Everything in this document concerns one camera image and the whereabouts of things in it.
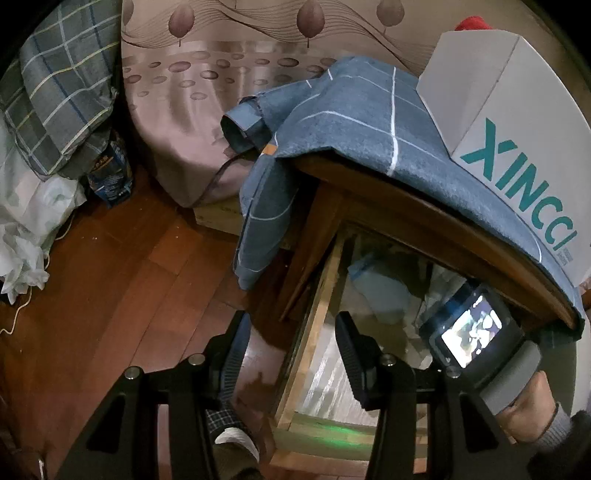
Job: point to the white cardboard box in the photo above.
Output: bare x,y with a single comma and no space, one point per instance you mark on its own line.
508,92

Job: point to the wooden nightstand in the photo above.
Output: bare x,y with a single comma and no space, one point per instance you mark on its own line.
392,203

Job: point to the person's olive slipper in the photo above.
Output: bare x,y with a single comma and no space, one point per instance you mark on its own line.
231,464

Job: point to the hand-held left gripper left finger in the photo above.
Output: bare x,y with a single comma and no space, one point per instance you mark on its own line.
233,360

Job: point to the person's white sock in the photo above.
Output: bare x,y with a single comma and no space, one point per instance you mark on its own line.
240,438

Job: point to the light blue underwear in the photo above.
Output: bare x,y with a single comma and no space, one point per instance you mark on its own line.
381,295

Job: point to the wooden bed frame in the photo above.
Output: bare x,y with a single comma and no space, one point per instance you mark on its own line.
217,219

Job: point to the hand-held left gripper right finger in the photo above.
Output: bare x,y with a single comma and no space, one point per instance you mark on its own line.
353,364

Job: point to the plaid bedding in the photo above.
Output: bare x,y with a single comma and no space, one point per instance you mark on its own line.
60,92

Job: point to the pink patterned bed sheet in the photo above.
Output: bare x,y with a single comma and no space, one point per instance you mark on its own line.
207,92

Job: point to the person's right hand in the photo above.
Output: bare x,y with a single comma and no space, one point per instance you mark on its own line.
531,415

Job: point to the white plastic bag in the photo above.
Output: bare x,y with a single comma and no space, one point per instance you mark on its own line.
27,217

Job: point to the blue-grey checked cloth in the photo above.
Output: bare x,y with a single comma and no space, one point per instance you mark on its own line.
351,115

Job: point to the person's plaid trouser leg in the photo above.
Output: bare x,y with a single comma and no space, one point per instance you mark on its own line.
221,420

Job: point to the blue snack packet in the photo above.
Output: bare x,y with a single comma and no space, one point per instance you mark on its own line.
108,175

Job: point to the wooden drawer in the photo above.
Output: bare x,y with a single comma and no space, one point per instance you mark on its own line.
314,332

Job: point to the red underwear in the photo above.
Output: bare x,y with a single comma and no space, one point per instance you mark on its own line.
473,24

